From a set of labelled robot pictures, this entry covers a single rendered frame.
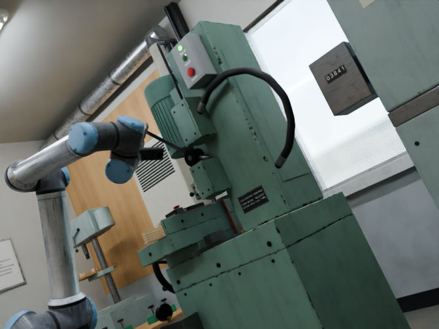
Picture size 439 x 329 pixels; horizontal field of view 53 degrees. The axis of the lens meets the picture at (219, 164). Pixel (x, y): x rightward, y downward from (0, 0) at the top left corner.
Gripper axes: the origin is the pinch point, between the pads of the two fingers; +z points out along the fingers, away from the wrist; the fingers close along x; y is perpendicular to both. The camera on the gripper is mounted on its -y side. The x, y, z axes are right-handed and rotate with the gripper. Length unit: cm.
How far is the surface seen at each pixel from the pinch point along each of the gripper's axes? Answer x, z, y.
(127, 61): 6, 205, 57
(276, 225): -1, -54, -49
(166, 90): -20.9, 4.3, -4.5
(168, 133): -5.5, -2.2, -8.6
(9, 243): 192, 183, 143
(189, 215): 14.7, -28.1, -23.2
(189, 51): -40.4, -17.7, -13.3
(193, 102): -23.9, -19.6, -17.6
